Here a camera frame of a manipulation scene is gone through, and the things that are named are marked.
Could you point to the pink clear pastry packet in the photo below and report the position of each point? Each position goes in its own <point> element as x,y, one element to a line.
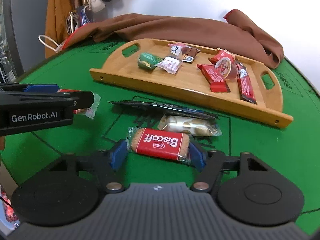
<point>176,48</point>

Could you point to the white nougat packet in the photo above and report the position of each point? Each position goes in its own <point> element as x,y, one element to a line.
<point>192,126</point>

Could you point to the green snack packet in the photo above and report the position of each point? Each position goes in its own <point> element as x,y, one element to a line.
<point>148,61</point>

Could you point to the small grey purse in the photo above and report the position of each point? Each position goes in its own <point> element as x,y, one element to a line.
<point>96,5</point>

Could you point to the long red wafer bar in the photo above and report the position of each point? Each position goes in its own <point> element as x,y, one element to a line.
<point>244,84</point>

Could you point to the red Biscoff biscuit packet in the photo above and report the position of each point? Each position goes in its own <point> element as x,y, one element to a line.
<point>159,144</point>

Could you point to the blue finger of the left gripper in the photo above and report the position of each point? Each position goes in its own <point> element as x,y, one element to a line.
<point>30,88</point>
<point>23,102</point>

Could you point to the brown nut snack packet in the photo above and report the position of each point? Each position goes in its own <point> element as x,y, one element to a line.
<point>189,54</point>

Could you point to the brown cloth cover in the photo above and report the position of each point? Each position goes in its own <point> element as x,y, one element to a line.
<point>237,33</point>

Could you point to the small red clear candy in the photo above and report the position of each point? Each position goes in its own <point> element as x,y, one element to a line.
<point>85,102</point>

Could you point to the red round jelly cup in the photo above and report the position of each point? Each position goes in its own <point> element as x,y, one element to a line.
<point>227,68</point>

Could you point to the red crinkled snack bag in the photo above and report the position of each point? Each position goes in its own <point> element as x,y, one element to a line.
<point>221,54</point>

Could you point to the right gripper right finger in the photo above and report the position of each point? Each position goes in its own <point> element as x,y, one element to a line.
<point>198,155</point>

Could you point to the bamboo serving tray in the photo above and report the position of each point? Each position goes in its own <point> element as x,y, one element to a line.
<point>190,85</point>

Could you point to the long black sachet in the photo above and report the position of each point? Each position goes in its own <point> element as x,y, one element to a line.
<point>167,109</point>

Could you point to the white pink candy packet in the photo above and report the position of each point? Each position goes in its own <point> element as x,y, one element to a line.
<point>170,65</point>

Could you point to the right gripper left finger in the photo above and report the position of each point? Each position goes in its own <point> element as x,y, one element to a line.
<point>118,154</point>

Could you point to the red chocolate bar packet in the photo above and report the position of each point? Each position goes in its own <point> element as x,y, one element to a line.
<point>214,78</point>

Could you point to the orange brown coat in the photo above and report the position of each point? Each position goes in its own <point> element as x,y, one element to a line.
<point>57,13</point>

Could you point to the blue striped tote bag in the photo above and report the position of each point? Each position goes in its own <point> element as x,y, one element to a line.
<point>85,15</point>

